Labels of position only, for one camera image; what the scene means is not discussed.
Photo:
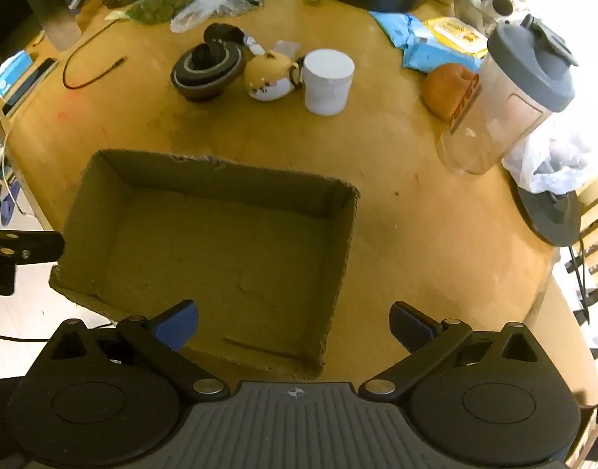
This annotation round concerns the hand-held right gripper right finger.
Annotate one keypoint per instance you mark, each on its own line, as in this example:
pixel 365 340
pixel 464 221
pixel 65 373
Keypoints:
pixel 409 328

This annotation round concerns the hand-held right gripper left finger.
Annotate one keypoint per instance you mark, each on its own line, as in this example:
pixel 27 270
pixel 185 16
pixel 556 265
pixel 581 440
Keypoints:
pixel 178 326

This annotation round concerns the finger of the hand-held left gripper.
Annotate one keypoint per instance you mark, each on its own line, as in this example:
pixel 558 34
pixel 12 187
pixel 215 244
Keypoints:
pixel 35 246
pixel 0 278

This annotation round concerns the brown cardboard box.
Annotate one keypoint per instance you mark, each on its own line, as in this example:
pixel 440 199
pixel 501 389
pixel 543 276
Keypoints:
pixel 221 254

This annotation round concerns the black tape roll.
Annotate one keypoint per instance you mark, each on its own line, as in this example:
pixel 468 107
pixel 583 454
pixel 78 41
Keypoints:
pixel 181 75

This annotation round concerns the white cup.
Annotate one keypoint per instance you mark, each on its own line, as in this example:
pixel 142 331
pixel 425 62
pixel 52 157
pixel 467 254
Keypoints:
pixel 328 83

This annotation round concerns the tan and white round toy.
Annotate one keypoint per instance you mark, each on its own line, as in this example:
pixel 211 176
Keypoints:
pixel 269 74

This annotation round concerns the blue plastic object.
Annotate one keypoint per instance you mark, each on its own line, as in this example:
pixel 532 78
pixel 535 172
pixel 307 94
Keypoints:
pixel 8 207

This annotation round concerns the black flat tablet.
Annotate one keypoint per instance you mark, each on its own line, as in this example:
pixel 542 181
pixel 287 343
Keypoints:
pixel 30 84

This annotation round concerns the blue and white box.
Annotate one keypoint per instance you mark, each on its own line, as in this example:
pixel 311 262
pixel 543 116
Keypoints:
pixel 10 73

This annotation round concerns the dark grey round base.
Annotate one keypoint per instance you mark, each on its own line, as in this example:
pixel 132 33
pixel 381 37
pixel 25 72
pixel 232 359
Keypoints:
pixel 548 217

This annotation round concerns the white plastic bag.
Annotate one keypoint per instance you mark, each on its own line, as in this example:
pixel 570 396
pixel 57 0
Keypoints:
pixel 563 166

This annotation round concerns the clear shaker bottle grey lid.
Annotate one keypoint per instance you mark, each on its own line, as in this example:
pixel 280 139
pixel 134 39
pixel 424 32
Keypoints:
pixel 499 117

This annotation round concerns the steel electric kettle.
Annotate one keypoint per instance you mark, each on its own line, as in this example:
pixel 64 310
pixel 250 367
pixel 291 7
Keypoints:
pixel 57 14

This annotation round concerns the small green white tag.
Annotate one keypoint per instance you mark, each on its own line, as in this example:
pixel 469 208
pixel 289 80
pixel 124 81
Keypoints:
pixel 116 14

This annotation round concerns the blue wipes packet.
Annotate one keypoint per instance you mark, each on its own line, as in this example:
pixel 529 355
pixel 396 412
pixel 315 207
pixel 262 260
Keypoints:
pixel 436 57
pixel 394 27

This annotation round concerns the bag of green balls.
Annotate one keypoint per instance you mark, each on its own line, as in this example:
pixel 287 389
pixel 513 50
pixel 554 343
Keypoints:
pixel 167 2

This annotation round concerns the clear plastic bag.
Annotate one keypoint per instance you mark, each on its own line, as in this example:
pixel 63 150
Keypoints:
pixel 196 15

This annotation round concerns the small clear wrapper packet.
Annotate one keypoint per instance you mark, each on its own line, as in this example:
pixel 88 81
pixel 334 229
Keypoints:
pixel 254 44

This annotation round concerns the yellow wipes packet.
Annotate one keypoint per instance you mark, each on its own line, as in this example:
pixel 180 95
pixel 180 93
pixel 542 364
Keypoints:
pixel 455 34

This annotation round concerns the clear plastic piece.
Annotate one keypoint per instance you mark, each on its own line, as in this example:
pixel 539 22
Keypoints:
pixel 287 49

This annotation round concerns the foil roll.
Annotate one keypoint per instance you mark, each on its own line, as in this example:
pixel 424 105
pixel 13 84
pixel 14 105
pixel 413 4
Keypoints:
pixel 499 6

